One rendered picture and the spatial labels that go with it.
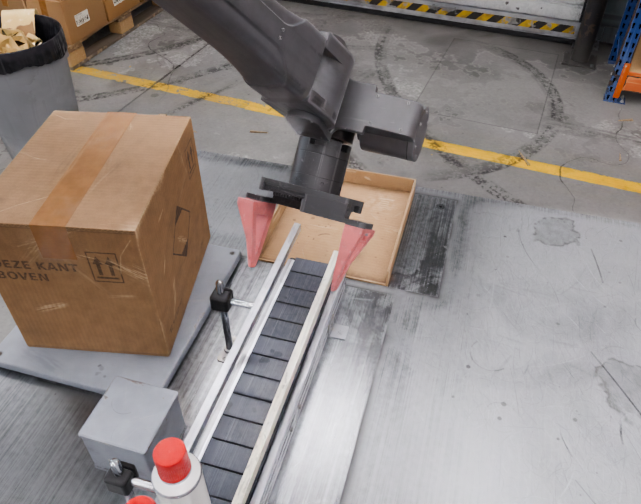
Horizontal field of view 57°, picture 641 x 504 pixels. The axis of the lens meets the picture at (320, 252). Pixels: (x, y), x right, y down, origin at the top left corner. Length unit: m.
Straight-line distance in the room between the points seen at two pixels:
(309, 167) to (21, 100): 2.34
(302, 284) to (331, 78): 0.55
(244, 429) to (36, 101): 2.22
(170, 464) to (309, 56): 0.40
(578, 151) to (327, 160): 2.70
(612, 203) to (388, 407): 2.15
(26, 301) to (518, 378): 0.78
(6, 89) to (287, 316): 2.08
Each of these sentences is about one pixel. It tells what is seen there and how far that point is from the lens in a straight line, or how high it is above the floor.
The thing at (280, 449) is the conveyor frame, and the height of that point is 0.87.
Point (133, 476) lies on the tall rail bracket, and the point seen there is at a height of 0.96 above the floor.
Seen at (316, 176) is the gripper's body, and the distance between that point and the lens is 0.62.
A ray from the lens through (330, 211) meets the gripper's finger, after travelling 0.60.
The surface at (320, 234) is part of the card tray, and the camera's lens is 1.22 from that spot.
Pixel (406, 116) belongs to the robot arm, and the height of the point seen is 1.34.
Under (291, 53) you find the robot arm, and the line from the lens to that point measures 0.51.
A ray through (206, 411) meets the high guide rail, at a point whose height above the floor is 0.96.
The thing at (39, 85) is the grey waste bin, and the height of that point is 0.45.
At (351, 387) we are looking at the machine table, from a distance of 0.97.
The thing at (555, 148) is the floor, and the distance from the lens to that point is 3.24.
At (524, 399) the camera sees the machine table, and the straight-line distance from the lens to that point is 1.01.
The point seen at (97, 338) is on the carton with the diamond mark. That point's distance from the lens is 1.02.
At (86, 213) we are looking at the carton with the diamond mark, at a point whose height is 1.12.
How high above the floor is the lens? 1.63
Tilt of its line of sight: 42 degrees down
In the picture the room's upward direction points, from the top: straight up
